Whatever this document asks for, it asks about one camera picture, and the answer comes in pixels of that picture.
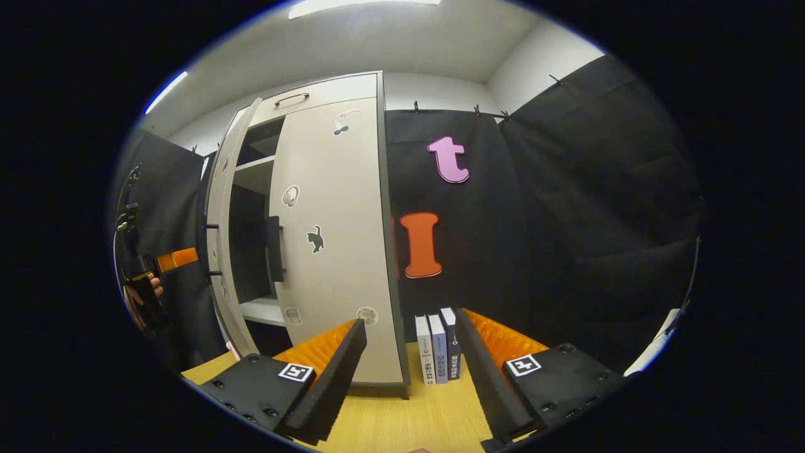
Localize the white book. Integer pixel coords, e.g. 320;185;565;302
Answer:
415;316;436;386

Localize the white cabinet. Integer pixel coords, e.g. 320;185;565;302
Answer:
203;71;411;400

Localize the black backdrop cloth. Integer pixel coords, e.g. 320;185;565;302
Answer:
110;53;705;378

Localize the white cabinet drawer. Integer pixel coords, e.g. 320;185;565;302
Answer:
255;72;379;126

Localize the large ceiling light panel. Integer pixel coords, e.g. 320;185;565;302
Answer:
289;0;441;20

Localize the narrow ceiling light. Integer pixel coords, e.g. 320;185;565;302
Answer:
145;71;188;115

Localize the white cabinet door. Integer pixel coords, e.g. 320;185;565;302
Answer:
269;96;403;386
203;98;264;358

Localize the lavender book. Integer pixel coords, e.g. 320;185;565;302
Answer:
428;314;449;384

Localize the dark navy book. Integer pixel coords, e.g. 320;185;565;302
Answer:
440;307;462;381

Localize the black door handle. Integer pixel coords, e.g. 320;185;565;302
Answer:
200;223;222;277
264;216;287;282

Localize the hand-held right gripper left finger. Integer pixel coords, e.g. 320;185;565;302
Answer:
200;318;369;446

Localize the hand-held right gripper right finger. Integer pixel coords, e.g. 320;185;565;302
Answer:
454;308;631;444

